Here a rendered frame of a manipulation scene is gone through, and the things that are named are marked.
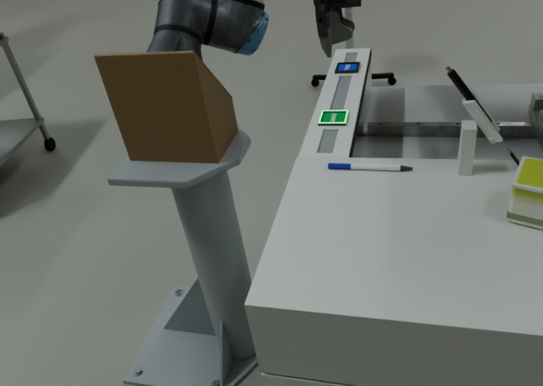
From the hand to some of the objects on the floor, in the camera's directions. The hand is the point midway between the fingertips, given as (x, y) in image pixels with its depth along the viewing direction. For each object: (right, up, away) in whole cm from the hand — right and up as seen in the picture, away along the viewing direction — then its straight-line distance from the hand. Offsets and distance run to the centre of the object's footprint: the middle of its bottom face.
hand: (325, 50), depth 91 cm
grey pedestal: (-31, -82, +85) cm, 122 cm away
